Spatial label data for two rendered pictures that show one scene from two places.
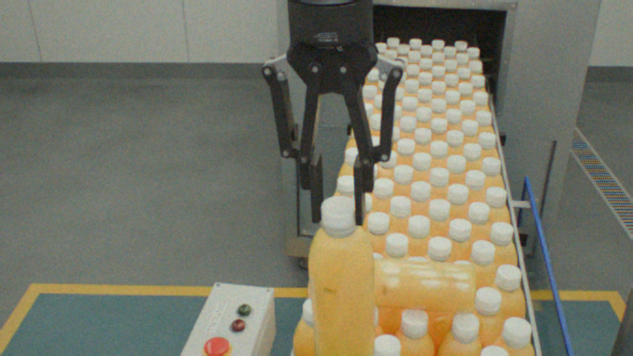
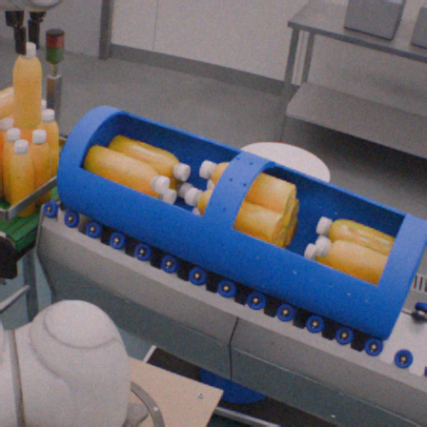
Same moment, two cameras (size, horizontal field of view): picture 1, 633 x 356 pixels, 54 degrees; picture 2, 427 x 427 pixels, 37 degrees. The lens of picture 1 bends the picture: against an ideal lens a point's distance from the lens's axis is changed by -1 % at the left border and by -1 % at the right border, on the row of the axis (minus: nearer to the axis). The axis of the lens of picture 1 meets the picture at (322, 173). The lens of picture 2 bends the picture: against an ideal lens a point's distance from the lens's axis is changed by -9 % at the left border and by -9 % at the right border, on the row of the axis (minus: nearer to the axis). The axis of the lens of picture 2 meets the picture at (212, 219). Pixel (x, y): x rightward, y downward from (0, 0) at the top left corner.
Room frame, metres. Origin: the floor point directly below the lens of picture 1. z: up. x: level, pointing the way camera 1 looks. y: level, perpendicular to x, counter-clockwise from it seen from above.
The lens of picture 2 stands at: (-0.27, 1.24, 1.95)
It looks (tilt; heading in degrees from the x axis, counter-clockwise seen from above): 34 degrees down; 284
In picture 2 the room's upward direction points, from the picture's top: 8 degrees clockwise
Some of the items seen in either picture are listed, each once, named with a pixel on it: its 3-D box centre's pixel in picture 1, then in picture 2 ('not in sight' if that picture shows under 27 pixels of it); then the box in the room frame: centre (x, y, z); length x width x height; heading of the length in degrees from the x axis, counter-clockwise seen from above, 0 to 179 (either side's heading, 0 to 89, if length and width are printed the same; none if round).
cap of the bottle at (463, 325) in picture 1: (465, 325); not in sight; (0.71, -0.21, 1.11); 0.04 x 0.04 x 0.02
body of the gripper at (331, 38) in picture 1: (332, 42); not in sight; (0.56, -0.01, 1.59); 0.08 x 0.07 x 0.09; 80
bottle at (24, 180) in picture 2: not in sight; (22, 180); (0.61, -0.04, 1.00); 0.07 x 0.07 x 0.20
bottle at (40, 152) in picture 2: not in sight; (39, 169); (0.59, -0.12, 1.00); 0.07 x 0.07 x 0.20
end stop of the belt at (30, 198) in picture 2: not in sight; (52, 183); (0.55, -0.12, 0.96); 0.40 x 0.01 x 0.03; 81
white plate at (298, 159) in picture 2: not in sight; (282, 167); (-0.03, -0.41, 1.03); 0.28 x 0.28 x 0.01
